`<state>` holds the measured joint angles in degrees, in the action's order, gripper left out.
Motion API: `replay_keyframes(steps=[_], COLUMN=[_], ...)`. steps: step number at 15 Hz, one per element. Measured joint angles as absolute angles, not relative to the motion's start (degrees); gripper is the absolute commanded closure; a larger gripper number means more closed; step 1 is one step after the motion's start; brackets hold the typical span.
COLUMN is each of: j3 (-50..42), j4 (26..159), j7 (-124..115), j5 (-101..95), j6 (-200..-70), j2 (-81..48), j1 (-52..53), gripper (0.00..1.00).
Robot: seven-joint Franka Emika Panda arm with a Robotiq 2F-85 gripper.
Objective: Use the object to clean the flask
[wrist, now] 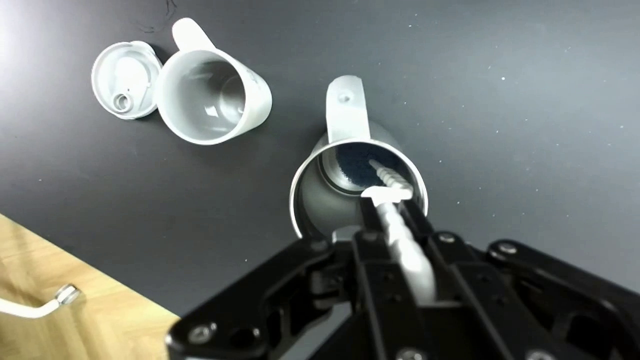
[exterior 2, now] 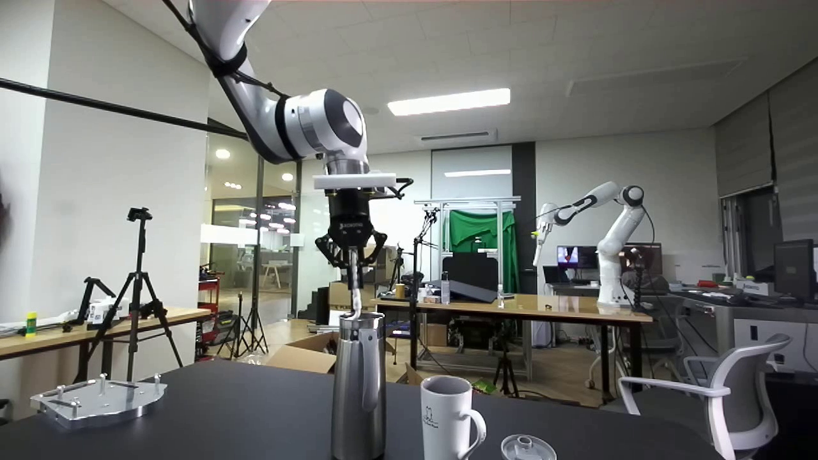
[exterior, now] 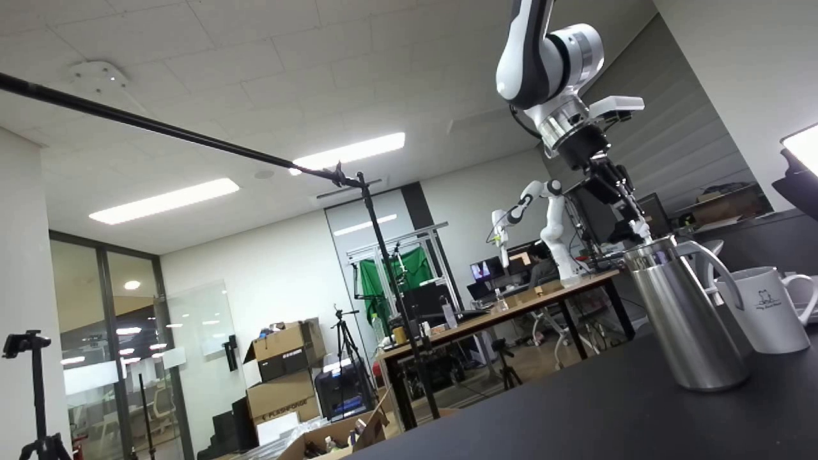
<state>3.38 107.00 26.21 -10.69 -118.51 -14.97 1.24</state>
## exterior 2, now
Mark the white ceramic mug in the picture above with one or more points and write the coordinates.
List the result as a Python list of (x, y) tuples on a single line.
[(445, 418)]

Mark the black camera tripod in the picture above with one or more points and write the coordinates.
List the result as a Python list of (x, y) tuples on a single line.
[(135, 297)]

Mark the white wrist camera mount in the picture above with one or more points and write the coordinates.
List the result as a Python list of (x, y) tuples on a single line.
[(358, 180)]

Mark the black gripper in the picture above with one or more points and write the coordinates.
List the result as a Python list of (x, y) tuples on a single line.
[(351, 216)]

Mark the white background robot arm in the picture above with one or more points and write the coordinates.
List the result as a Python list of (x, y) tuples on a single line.
[(613, 245)]

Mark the black boom pole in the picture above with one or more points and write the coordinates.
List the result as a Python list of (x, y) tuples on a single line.
[(110, 106)]

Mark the small black tripod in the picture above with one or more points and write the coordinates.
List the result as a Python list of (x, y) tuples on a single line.
[(503, 372)]

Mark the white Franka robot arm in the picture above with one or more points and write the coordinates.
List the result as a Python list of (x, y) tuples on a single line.
[(319, 124)]

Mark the small lit computer monitor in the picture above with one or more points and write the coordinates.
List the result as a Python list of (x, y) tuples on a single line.
[(576, 257)]

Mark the green hanging cloth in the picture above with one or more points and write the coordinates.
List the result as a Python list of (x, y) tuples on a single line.
[(476, 233)]

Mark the clear plastic tray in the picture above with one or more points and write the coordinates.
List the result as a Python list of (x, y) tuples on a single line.
[(98, 400)]

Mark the black floor tripod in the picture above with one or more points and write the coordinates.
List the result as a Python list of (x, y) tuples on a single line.
[(246, 322)]

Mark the black computer tower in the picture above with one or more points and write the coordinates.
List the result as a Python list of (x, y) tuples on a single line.
[(792, 268)]

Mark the small yellow green bottle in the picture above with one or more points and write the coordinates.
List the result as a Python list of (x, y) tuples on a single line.
[(32, 322)]

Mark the open cardboard box stacked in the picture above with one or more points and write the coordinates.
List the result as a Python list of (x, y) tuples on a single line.
[(392, 266)]

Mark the small black desk stand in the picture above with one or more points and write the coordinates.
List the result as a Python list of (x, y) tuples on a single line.
[(84, 297)]

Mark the white cabinet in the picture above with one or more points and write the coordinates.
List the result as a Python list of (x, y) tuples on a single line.
[(770, 346)]

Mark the clear round lid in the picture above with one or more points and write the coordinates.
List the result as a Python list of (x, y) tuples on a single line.
[(528, 449)]

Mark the white office chair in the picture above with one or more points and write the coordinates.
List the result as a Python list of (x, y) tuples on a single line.
[(749, 400)]

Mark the ceiling air vent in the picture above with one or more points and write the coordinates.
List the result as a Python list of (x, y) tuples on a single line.
[(457, 136)]

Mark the wooden table black legs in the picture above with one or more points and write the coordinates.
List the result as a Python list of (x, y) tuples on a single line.
[(511, 307)]

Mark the grey window roller blind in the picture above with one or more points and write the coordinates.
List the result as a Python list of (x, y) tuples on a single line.
[(792, 128)]

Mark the white bottle brush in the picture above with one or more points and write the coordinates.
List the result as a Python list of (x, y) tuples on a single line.
[(353, 285)]

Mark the stainless steel flask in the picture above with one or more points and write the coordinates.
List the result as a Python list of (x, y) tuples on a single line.
[(358, 392)]

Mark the long ceiling light panel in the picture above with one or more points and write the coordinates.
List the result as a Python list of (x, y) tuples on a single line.
[(447, 101)]

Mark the long wooden bench top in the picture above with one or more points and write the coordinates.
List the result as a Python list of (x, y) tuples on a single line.
[(103, 327)]

